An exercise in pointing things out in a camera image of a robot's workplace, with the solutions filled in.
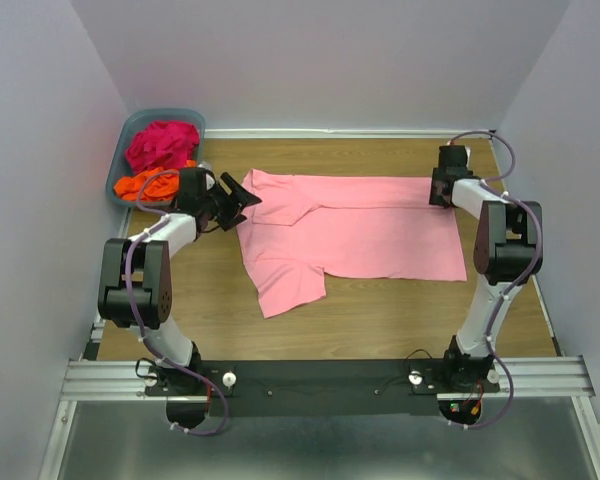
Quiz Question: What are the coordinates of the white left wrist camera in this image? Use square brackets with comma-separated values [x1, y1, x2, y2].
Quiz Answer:
[197, 160, 216, 190]

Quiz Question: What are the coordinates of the grey plastic laundry basin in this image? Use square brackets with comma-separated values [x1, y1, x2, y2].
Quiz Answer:
[105, 108, 205, 208]

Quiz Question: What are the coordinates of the magenta t shirt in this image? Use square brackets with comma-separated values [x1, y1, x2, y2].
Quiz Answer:
[125, 121, 200, 174]

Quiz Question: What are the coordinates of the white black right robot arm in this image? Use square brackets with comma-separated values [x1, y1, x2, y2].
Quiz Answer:
[429, 143, 544, 389]

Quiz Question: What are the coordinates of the aluminium extrusion rail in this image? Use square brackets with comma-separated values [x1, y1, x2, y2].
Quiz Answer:
[60, 357, 594, 402]

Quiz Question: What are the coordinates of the orange t shirt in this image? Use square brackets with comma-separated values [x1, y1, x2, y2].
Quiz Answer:
[113, 167, 181, 203]

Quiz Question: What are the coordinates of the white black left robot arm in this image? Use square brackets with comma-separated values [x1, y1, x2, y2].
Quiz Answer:
[98, 167, 262, 391]

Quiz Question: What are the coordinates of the light pink t shirt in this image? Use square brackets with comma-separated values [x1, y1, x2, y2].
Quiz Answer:
[237, 169, 467, 318]

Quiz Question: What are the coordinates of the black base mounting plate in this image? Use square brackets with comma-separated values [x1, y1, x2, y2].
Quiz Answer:
[141, 356, 500, 427]

